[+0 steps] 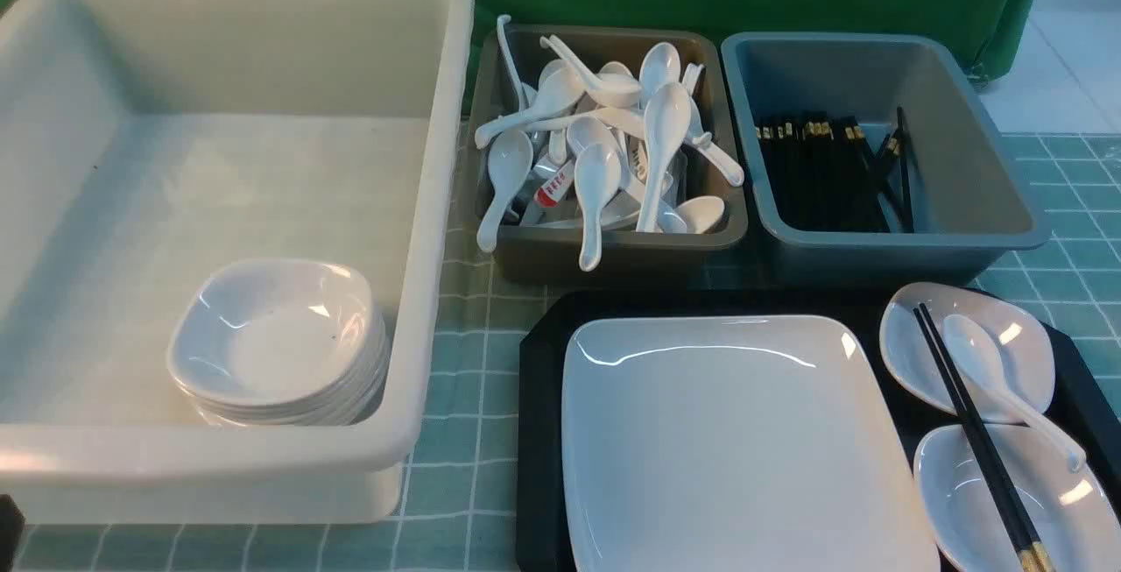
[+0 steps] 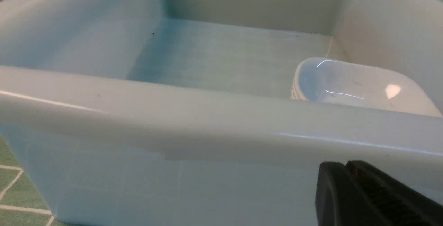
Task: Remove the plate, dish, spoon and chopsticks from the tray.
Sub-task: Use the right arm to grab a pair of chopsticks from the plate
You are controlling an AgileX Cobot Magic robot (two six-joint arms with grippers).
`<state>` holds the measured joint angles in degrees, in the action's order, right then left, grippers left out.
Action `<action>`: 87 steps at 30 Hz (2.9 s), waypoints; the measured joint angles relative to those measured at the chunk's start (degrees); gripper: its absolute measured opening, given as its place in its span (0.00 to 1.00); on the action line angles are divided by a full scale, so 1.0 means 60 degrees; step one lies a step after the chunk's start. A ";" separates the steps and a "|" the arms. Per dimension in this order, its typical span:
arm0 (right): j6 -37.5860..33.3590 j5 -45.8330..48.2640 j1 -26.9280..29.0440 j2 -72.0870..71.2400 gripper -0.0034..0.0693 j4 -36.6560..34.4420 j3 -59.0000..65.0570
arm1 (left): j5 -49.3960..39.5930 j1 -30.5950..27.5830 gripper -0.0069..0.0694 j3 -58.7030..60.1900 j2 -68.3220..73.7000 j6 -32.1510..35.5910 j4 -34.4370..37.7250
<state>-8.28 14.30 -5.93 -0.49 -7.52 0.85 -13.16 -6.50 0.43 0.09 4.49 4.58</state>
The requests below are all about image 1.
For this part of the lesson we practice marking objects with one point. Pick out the bundle of black chopsticks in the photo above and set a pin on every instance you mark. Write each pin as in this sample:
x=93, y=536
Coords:
x=825, y=175

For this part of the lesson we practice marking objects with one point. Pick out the green checked tablecloth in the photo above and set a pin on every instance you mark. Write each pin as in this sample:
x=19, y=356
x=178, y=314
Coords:
x=458, y=504

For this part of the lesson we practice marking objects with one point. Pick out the white spoon hanging front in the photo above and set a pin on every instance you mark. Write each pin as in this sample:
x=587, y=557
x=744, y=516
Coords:
x=597, y=177

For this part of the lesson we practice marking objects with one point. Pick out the white spoon top crossing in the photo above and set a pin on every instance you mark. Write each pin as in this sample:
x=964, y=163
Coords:
x=610, y=90

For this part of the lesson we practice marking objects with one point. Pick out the white spoon upright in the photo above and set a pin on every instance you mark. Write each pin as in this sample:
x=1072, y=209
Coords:
x=662, y=64
x=666, y=119

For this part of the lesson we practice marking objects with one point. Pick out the white ceramic soup spoon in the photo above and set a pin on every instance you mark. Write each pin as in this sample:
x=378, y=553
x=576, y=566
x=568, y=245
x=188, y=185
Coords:
x=977, y=355

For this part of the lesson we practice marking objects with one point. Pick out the stack of white bowls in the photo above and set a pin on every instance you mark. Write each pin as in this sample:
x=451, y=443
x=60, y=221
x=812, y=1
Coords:
x=281, y=342

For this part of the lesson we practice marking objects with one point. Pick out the white spoon with red label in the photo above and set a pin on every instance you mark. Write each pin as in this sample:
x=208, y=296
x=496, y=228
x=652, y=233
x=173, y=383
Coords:
x=549, y=195

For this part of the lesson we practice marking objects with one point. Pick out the white spoon long diagonal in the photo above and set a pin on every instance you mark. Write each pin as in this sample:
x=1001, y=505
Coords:
x=560, y=92

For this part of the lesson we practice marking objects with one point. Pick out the large white square plate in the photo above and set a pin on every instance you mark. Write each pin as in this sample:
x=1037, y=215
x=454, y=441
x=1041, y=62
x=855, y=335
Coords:
x=734, y=443

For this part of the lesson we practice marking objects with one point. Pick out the white spoon right bottom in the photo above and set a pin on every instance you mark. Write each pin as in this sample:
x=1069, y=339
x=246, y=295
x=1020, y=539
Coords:
x=699, y=215

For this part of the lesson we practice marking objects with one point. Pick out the white spoon centre upright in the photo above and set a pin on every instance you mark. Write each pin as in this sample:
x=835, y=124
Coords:
x=666, y=119

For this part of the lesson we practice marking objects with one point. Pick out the grey-blue plastic chopstick bin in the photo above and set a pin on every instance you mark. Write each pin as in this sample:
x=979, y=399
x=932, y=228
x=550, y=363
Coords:
x=969, y=205

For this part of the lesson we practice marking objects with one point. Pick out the white spoon handle at rim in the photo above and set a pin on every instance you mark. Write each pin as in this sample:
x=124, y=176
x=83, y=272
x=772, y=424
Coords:
x=510, y=63

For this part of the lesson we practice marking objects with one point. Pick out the white small dish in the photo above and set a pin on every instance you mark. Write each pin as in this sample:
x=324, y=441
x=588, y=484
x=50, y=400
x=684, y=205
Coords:
x=1070, y=510
x=1023, y=342

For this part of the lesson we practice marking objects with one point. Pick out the large white plastic tub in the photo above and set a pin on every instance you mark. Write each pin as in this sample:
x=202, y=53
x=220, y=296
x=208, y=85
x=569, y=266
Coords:
x=149, y=143

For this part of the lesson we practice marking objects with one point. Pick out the white spoon left leaning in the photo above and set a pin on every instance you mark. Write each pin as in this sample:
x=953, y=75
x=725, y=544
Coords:
x=509, y=161

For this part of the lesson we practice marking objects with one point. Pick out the brown plastic spoon bin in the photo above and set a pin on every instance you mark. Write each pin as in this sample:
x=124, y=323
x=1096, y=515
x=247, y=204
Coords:
x=536, y=256

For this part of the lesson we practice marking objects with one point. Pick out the white spoon back upright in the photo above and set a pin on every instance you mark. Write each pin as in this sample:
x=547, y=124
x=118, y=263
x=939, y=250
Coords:
x=662, y=64

